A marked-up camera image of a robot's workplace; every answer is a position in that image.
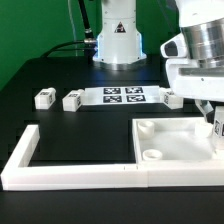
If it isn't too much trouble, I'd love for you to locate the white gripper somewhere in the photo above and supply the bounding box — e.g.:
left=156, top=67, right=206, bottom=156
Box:
left=160, top=33, right=224, bottom=123

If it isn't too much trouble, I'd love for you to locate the white square tabletop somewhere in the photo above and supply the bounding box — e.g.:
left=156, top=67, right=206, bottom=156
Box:
left=132, top=117, right=224, bottom=164

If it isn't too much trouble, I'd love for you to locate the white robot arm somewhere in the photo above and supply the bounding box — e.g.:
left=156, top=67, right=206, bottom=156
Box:
left=93, top=0, right=224, bottom=122

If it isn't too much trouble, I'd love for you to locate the white AprilTag marker sheet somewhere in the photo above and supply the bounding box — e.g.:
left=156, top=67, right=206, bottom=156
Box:
left=83, top=86, right=160, bottom=105

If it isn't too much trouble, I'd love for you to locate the white L-shaped obstacle fixture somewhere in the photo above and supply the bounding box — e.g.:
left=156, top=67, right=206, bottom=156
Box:
left=1, top=125, right=224, bottom=191

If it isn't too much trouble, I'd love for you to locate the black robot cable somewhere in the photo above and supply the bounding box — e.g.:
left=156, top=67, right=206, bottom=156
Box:
left=41, top=0, right=98, bottom=58

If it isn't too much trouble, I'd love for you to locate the thin white cable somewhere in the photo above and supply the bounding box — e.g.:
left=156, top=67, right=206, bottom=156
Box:
left=67, top=0, right=78, bottom=57

